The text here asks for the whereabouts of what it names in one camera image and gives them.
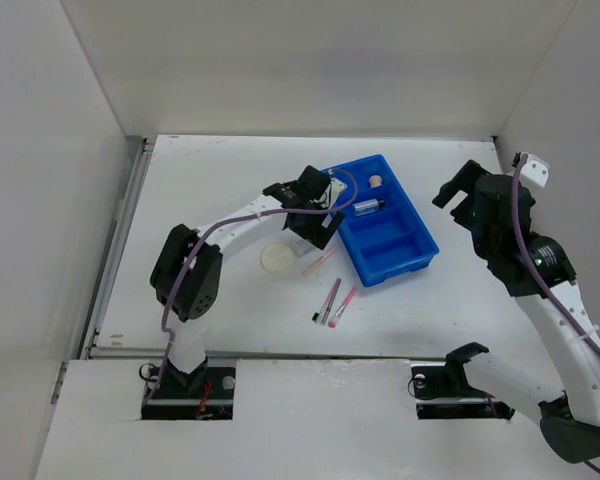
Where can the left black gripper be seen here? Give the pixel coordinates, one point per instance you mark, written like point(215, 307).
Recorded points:
point(319, 234)

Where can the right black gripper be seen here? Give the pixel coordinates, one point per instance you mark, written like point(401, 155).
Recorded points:
point(466, 179)

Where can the clear vial black cap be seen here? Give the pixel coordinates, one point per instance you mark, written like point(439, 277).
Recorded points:
point(368, 207)

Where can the clear plastic bottle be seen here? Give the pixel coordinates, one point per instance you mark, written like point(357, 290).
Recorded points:
point(301, 248)

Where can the beige makeup sponge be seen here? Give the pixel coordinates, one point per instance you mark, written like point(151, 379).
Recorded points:
point(375, 181)

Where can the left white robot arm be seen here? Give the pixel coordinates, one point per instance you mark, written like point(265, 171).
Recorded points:
point(186, 276)

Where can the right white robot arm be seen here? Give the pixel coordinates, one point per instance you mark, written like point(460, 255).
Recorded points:
point(538, 275)

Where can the pink lip pencil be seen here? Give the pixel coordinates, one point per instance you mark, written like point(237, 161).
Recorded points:
point(320, 261)

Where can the cream round powder puff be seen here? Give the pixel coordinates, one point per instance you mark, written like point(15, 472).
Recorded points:
point(277, 258)

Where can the blue compartment tray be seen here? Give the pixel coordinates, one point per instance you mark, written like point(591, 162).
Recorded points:
point(387, 243)

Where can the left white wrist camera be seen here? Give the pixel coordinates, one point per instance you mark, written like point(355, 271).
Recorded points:
point(337, 187)

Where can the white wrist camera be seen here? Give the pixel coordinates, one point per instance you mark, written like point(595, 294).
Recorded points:
point(533, 172)
point(337, 187)

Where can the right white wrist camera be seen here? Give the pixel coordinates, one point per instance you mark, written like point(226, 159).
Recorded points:
point(533, 172)

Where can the grey handle makeup brush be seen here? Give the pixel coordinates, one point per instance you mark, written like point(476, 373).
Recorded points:
point(321, 316)

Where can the pink handle makeup brush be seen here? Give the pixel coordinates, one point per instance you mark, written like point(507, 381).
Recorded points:
point(334, 320)

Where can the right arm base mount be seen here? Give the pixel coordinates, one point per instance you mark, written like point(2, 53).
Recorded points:
point(437, 399)

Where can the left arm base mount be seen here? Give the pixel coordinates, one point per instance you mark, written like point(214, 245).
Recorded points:
point(206, 395)

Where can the left metal rail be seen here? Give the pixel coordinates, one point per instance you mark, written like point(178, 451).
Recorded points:
point(140, 153)

